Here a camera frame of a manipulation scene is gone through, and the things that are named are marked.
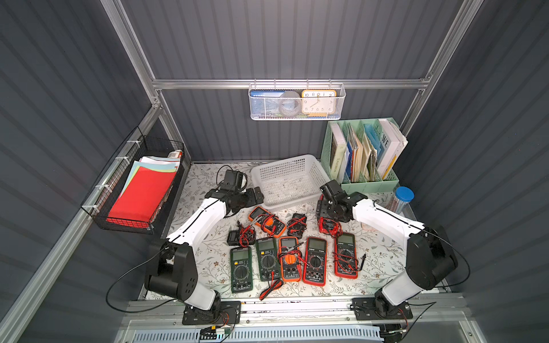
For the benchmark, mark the blue lid clear jar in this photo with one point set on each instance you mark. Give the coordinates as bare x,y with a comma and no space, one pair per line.
401,197

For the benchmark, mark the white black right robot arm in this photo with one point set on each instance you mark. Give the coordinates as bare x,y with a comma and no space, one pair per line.
430,258

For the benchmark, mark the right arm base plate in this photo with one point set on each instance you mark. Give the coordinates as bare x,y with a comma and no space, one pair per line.
371,308

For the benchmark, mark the grey tape roll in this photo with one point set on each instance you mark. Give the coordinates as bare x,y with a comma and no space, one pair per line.
290,104

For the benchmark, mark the blue box in wall basket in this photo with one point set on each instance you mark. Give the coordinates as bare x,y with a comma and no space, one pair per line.
264,103

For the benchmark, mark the orange multimeter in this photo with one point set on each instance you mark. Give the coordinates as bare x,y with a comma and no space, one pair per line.
290,259

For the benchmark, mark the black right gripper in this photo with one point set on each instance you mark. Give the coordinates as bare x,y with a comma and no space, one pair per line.
325,209

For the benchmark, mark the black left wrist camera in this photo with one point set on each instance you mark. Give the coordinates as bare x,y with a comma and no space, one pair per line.
235,181

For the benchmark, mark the dark green multimeter left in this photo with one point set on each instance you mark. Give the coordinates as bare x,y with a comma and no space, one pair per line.
241,270

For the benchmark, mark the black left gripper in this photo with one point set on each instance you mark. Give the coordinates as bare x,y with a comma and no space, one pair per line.
250,196

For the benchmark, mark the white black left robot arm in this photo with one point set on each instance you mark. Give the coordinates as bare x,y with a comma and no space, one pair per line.
173,271

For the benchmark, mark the tiny black multimeter left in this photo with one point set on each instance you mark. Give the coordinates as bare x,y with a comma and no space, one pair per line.
241,238

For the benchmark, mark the red ANENG multimeter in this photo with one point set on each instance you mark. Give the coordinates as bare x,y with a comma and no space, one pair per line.
315,262
345,257

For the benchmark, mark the white wire wall basket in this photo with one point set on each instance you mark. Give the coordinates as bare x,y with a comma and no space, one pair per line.
299,87

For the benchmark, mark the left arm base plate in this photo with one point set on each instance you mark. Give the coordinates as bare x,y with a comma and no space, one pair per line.
226,312

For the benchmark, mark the dark green multimeter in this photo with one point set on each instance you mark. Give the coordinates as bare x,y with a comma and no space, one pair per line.
241,270
269,266

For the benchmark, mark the small black multimeter with leads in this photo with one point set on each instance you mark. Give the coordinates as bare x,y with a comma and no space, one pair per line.
297,225

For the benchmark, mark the green desktop file organizer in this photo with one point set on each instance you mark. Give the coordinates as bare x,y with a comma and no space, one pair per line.
377,186

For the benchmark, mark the small red multimeter with leads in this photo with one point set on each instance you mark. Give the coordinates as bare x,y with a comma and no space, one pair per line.
329,227

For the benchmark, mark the white plastic perforated basket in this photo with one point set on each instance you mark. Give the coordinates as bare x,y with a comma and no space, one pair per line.
289,182

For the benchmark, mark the white book in organizer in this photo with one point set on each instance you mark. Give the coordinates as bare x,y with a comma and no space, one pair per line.
392,143

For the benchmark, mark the black wire wall tray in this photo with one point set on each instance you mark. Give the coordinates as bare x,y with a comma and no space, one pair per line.
142,148

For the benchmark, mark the orange multimeter lying diagonal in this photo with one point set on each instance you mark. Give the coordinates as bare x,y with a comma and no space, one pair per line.
268,222

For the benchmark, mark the yellow analog clock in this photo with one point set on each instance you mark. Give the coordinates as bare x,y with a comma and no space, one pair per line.
319,102

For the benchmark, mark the red paper folder stack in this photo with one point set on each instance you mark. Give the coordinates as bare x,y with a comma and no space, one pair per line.
143,192

